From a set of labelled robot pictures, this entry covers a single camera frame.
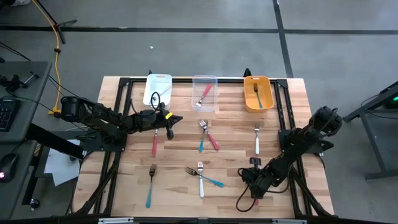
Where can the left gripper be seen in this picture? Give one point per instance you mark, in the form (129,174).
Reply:
(160,119)

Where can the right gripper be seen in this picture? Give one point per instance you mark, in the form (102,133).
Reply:
(261,180)

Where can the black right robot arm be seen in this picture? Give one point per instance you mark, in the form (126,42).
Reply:
(295,149)

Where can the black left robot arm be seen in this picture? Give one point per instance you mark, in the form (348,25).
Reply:
(99,116)

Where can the yellow tape tag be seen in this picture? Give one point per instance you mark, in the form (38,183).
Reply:
(168,115)

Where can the clear plastic bin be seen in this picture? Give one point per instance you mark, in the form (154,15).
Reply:
(211,102)

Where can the white plastic bin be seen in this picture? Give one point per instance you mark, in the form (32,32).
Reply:
(157,82)

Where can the yellow plastic bin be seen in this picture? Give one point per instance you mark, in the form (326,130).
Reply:
(267,93)

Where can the black overhead crossbeam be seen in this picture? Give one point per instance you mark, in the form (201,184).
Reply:
(174,221)

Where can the white paper sheets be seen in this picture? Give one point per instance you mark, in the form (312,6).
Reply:
(60,168)

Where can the black diagonal support bar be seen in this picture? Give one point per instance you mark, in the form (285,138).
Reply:
(53,142)

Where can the grey desk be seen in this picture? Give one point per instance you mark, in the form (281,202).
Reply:
(15,199)
(31,102)

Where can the black tripod stand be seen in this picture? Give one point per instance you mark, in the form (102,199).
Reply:
(66,22)

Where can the dark side table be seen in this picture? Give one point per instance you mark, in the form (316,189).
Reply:
(388,93)

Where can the black caster wheel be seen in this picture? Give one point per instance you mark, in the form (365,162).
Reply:
(35,203)

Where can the black clamp tool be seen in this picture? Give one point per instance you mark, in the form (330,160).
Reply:
(14,83)

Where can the backlit black keyboard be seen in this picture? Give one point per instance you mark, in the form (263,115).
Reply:
(7,115)

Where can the black computer mouse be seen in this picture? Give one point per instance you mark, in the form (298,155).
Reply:
(8,166)

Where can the silver metal bracket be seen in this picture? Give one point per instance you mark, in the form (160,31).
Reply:
(115,220)
(289,221)

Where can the black aluminium table frame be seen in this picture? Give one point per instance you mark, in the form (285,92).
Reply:
(231,81)

